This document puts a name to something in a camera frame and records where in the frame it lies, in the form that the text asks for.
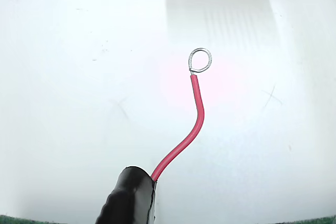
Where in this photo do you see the red wire with metal loop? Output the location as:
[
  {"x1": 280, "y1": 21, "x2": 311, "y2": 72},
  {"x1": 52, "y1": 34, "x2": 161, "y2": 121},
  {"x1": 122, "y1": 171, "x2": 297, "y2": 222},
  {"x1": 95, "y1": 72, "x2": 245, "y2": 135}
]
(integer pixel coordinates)
[{"x1": 150, "y1": 47, "x2": 214, "y2": 182}]

